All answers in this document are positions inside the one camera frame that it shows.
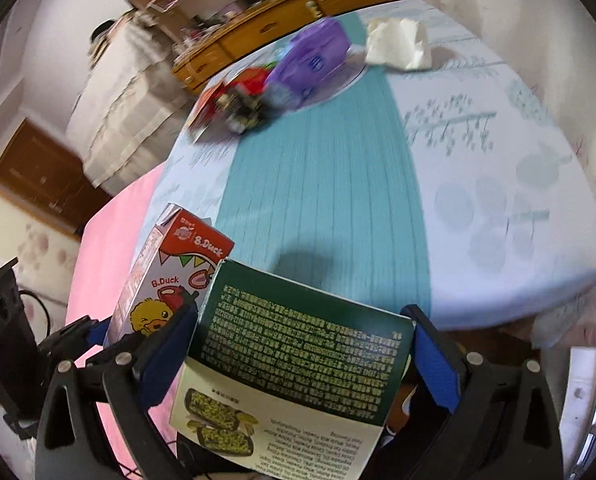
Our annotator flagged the white tissue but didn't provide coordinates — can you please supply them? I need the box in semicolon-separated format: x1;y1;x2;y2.
365;18;432;72

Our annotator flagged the red white milk carton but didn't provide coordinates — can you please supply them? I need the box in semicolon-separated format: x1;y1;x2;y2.
105;204;234;346

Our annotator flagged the pink blanket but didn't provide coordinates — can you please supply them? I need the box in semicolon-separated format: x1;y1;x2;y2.
64;161;180;470

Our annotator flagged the blue patterned bed sheet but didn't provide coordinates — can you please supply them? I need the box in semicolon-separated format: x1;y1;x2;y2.
145;0;596;330

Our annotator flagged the brown wooden door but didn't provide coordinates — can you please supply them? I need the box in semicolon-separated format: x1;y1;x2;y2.
0;119;112;234

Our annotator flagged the black yellow wrapper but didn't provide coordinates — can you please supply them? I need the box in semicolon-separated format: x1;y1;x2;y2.
217;87;270;136

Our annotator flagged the wooden desk with drawers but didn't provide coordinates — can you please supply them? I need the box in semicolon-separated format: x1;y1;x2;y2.
172;0;397;96

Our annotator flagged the white lace covered furniture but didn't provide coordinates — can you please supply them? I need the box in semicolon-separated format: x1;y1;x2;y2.
66;12;193;196

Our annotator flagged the purple plastic bag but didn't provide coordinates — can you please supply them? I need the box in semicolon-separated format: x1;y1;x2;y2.
262;18;351;110

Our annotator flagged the red fabric pouch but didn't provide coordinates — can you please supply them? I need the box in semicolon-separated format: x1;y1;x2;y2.
185;67;271;131

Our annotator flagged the green cracker box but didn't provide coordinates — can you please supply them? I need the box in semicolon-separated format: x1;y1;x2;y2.
170;259;415;479

